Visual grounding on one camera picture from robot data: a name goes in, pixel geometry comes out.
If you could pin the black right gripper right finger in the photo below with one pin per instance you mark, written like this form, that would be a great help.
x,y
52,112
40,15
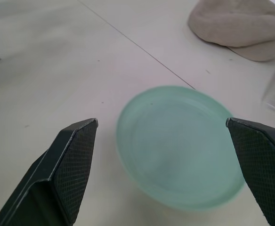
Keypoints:
x,y
264,164

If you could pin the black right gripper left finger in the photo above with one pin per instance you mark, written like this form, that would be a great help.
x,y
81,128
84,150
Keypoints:
x,y
64,174

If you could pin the light green plate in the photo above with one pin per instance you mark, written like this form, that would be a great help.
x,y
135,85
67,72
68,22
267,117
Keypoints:
x,y
182,150

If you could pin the beige knitted cap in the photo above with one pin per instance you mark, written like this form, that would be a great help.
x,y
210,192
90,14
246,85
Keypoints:
x,y
236,26

